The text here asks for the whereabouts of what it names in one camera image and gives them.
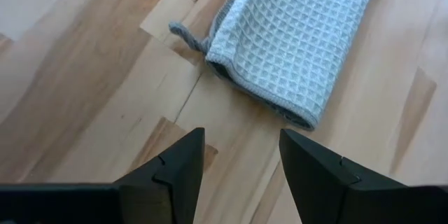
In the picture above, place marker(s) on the grey waffle-weave towel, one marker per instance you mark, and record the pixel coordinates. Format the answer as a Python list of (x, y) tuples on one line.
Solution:
[(290, 42)]

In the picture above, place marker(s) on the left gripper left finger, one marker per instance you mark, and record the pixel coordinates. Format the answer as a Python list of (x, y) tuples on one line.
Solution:
[(178, 175)]

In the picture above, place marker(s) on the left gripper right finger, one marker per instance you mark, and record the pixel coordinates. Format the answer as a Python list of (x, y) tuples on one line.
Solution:
[(311, 175)]

